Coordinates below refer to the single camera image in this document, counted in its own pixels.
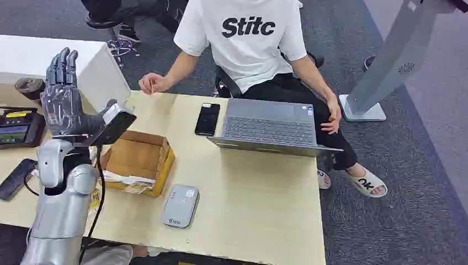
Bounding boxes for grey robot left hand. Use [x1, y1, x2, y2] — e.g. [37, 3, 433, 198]
[41, 46, 118, 141]

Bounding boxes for dark brown cup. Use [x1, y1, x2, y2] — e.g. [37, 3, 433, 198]
[14, 77, 46, 102]

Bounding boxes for white cabinet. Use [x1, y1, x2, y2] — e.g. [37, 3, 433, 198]
[0, 34, 132, 113]

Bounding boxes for black screen terminal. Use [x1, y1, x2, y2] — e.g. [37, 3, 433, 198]
[0, 107, 47, 150]

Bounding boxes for star chair base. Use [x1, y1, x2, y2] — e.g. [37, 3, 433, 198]
[105, 38, 140, 59]

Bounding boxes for black smartphone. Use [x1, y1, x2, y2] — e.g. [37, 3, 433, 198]
[194, 103, 221, 137]
[0, 158, 39, 202]

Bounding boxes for wooden card box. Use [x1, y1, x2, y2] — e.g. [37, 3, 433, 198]
[99, 130, 176, 199]

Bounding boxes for person's right hand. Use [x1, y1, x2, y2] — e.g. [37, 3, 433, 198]
[138, 72, 172, 96]

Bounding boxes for person's hand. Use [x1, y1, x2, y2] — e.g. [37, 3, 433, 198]
[138, 72, 172, 96]
[320, 96, 343, 135]

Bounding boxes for stack of cards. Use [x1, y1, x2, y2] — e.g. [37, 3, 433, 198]
[102, 169, 157, 195]

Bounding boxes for person in black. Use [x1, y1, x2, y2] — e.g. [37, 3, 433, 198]
[79, 0, 189, 44]

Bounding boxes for grey flat card reader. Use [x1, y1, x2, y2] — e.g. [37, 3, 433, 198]
[161, 184, 200, 229]

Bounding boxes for person's knee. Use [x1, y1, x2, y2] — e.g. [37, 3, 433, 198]
[79, 244, 172, 265]

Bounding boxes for grey open laptop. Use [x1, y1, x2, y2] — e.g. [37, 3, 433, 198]
[206, 97, 344, 158]

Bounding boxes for person's left hand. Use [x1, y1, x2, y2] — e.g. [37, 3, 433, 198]
[320, 96, 343, 135]

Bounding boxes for grey floor stand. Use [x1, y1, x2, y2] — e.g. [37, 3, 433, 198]
[338, 0, 468, 123]

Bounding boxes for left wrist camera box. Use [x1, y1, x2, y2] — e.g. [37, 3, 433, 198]
[84, 103, 137, 147]

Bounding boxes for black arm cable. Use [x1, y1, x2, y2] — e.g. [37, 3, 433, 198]
[77, 145, 107, 265]

